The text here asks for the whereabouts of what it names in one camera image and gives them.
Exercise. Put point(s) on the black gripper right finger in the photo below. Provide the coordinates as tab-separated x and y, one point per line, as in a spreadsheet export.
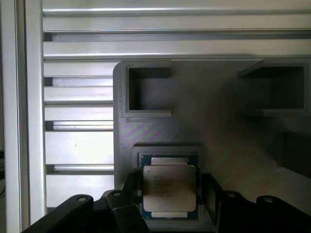
213	194

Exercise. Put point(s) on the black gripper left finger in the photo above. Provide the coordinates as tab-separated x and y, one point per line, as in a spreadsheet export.
126	194

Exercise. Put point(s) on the grey 3D-printed parts rack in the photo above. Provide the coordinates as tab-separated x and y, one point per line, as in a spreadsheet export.
194	109

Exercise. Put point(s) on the aluminium slat table frame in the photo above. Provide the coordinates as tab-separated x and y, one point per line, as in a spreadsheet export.
77	97

